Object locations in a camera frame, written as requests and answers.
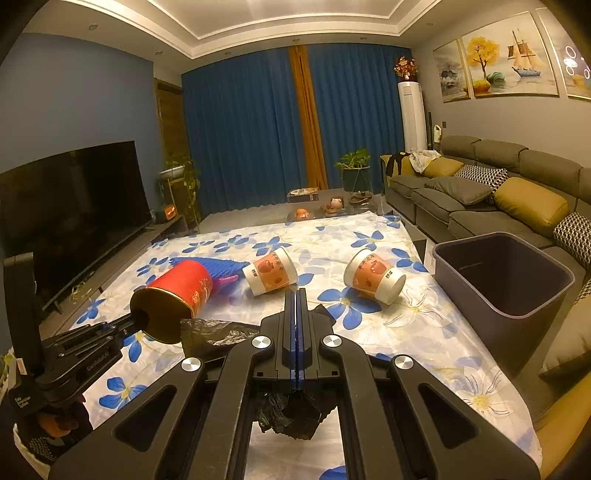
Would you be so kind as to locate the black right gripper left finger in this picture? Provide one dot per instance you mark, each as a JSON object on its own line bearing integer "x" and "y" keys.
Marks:
{"x": 251, "y": 367}

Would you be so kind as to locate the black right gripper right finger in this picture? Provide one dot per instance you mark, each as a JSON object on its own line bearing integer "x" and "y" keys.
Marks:
{"x": 338, "y": 366}

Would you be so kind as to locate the small black plastic bag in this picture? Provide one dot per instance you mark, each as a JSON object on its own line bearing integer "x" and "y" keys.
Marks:
{"x": 297, "y": 413}

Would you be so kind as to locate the red cylindrical can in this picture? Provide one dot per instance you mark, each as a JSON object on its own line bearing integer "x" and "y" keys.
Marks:
{"x": 178, "y": 294}

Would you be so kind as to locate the dark grey trash bin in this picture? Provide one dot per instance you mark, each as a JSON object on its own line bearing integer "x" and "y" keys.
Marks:
{"x": 507, "y": 289}

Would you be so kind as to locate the person's left hand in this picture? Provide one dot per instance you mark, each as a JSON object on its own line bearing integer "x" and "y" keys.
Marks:
{"x": 63, "y": 422}

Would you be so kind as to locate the orange white paper cup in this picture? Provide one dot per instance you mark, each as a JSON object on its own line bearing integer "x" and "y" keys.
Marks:
{"x": 273, "y": 271}

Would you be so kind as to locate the floral white blue tablecloth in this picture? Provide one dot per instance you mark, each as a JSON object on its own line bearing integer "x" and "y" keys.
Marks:
{"x": 423, "y": 323}

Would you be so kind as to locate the blue bristle brush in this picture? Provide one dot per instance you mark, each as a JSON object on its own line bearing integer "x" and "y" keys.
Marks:
{"x": 222, "y": 271}

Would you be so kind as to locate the black television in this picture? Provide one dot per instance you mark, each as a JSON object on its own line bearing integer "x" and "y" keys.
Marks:
{"x": 70, "y": 210}

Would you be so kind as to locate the orange curtain strip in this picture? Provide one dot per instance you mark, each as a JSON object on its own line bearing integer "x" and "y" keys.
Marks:
{"x": 314, "y": 158}

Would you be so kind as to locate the potted green plant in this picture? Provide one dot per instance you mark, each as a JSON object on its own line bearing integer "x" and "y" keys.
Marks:
{"x": 355, "y": 170}

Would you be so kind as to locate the plant on wooden stand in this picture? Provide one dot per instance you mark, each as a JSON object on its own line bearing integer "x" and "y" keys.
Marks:
{"x": 179, "y": 185}

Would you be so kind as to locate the grey sectional sofa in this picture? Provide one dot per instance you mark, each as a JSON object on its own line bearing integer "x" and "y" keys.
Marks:
{"x": 511, "y": 227}

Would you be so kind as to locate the grey flat cushion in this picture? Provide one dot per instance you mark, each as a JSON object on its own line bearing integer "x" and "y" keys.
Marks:
{"x": 465, "y": 191}

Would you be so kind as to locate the far mustard cushion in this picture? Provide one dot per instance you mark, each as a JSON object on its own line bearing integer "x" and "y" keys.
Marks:
{"x": 443, "y": 167}

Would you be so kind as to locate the blue curtain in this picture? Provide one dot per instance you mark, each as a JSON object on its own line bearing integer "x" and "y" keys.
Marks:
{"x": 244, "y": 129}

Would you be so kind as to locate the far patterned cushion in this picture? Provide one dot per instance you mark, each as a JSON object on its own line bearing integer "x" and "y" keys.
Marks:
{"x": 491, "y": 177}

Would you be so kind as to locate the beige grey cushion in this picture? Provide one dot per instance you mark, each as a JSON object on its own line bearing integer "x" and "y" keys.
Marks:
{"x": 569, "y": 353}

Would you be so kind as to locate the white standing air conditioner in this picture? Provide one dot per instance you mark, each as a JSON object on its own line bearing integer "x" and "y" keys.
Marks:
{"x": 413, "y": 115}

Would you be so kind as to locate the mustard yellow cushion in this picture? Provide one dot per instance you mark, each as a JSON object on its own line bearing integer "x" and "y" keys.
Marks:
{"x": 537, "y": 207}

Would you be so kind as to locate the black white patterned cushion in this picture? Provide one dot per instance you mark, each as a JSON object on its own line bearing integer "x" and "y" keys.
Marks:
{"x": 573, "y": 234}

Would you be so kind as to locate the red flower decoration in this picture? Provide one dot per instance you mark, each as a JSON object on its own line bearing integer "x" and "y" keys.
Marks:
{"x": 406, "y": 69}

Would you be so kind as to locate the left landscape painting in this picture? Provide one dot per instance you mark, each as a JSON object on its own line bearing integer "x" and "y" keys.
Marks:
{"x": 451, "y": 72}

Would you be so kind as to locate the sailboat tree painting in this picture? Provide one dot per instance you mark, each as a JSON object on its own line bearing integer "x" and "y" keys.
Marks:
{"x": 508, "y": 57}

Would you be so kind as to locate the right abstract painting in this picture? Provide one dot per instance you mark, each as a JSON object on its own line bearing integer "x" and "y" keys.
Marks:
{"x": 572, "y": 65}

